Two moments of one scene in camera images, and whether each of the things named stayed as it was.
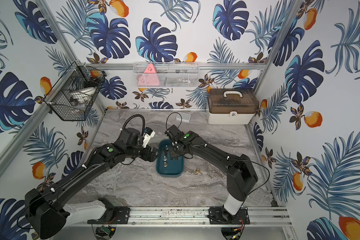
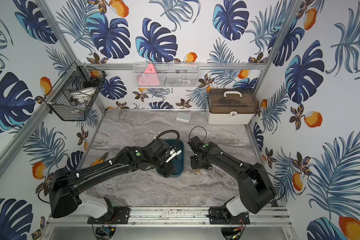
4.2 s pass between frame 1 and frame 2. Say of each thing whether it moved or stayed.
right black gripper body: moved
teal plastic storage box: stayed
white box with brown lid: stayed
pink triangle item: stayed
